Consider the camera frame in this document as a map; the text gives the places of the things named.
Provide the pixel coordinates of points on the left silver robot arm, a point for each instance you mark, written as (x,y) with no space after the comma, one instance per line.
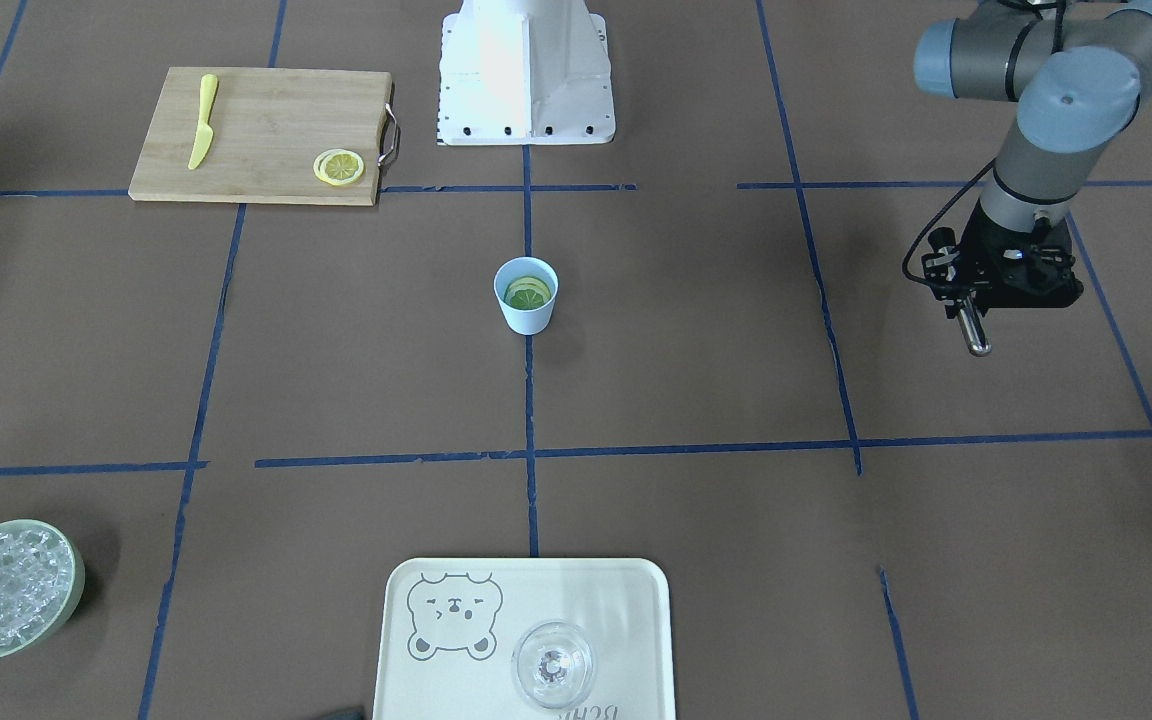
(1076,85)

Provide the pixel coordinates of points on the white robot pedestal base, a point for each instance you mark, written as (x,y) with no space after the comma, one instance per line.
(525,73)

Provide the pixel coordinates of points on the light blue cup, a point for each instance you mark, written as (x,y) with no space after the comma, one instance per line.
(525,322)

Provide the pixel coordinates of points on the clear wine glass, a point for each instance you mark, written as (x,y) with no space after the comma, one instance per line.
(554,665)

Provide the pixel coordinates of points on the bamboo cutting board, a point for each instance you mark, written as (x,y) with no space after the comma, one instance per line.
(270,124)

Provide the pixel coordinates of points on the lemon slice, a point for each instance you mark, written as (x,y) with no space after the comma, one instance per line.
(527,293)

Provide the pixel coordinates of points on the steel muddler black tip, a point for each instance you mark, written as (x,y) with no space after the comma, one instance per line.
(971,326)

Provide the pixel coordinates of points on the yellow plastic knife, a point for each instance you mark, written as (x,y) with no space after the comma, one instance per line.
(204,133)

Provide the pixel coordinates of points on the yellow lemon slices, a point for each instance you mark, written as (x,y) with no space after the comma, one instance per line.
(339,167)

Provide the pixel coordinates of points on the cream bear tray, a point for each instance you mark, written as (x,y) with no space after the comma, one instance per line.
(450,627)

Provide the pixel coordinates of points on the green bowl of ice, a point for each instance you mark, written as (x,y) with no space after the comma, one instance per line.
(42,576)

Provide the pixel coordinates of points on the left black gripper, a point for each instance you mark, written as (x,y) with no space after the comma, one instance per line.
(989,243)

